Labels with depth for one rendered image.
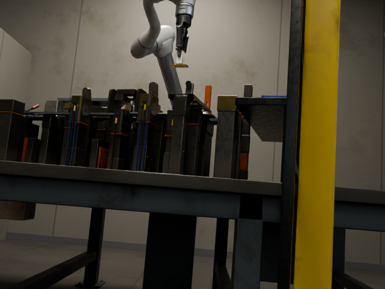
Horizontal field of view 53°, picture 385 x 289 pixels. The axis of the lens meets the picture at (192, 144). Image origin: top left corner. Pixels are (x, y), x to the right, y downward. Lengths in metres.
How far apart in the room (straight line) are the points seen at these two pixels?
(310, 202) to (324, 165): 0.11
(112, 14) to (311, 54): 3.95
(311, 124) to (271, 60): 3.56
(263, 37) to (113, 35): 1.79
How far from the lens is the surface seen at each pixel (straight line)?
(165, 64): 2.55
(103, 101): 2.33
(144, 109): 1.60
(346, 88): 4.83
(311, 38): 1.25
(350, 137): 4.71
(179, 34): 1.89
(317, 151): 1.16
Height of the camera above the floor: 0.64
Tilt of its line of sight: 8 degrees up
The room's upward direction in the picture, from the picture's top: 5 degrees clockwise
